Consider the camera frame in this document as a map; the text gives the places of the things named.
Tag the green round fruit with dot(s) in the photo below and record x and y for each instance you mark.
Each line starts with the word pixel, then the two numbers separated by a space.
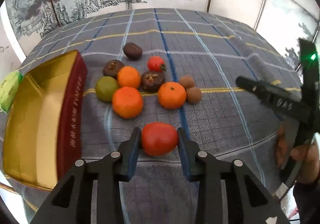
pixel 106 89

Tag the dark passion fruit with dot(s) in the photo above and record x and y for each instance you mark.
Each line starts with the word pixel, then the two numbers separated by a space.
pixel 112 67
pixel 132 51
pixel 152 81

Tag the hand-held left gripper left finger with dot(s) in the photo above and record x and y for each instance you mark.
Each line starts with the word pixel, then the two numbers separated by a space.
pixel 133 155

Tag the orange mandarin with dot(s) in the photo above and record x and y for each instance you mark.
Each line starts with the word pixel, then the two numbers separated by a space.
pixel 129 77
pixel 172 95
pixel 127 102

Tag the small red tomato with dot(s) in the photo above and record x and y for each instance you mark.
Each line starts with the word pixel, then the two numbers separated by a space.
pixel 156 63

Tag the brown longan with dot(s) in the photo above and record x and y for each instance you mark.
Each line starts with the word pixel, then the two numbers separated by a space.
pixel 186 82
pixel 194 94

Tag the dark passion fruit top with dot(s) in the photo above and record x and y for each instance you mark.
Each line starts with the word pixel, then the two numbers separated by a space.
pixel 132 51

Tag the large red tomato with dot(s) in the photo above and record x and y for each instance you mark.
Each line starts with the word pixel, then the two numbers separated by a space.
pixel 160 138

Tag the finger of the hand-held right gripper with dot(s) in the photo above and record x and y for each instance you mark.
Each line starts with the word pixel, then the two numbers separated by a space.
pixel 272 97

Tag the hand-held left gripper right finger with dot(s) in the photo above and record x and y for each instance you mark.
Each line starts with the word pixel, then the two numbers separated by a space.
pixel 182 155

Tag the person's right hand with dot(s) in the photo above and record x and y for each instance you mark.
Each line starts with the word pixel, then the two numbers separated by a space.
pixel 310 164

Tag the green tissue pack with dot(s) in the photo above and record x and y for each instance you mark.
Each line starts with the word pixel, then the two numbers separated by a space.
pixel 8 88

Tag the red tin box gold inside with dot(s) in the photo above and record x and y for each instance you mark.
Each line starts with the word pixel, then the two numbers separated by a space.
pixel 37 113

